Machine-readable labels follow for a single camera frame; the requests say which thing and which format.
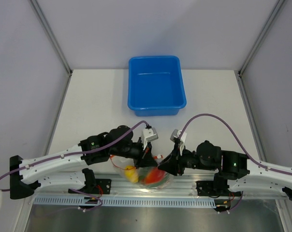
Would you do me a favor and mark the aluminium mounting rail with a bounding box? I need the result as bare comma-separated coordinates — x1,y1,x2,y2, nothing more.
33,172,214,198

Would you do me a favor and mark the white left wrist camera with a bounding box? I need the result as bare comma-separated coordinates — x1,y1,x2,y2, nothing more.
141,127,159,148

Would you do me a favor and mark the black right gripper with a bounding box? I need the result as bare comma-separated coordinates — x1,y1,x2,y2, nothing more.
158,143,216,176

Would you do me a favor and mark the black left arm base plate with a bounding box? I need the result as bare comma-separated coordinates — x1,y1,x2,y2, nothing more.
92,179,112,195

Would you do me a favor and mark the right aluminium frame post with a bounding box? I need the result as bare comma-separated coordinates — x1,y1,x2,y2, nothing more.
237,0,287,75

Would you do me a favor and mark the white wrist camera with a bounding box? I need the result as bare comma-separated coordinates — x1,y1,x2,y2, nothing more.
170,129,187,150
141,127,159,148

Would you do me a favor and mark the clear orange zip top bag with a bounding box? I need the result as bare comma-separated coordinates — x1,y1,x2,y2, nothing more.
110,155,174,189

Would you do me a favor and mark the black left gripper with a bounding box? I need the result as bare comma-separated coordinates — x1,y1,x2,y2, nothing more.
110,139,158,170

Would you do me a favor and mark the red chili pepper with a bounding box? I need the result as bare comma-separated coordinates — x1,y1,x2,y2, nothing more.
143,168,166,185

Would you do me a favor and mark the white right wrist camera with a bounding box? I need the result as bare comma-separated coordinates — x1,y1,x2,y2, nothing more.
170,129,187,150

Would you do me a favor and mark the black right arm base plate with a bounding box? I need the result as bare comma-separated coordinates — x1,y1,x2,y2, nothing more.
196,180,241,198

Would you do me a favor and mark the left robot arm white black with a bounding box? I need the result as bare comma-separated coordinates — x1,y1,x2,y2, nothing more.
9,125,158,200

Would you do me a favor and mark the blue plastic bin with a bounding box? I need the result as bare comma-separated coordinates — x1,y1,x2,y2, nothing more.
127,56,187,117

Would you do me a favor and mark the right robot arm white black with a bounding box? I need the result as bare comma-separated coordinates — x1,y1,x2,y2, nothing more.
158,141,292,201

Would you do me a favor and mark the yellow orange bell pepper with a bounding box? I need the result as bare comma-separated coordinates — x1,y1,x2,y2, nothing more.
124,165,139,183

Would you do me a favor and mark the slotted white cable duct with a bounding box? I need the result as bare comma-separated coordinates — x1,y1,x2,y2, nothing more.
33,195,216,208

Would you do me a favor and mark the left aluminium frame post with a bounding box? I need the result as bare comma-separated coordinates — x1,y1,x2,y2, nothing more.
28,0,72,75

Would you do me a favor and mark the aluminium frame post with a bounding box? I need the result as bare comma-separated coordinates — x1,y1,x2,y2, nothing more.
237,0,287,75
28,0,72,75

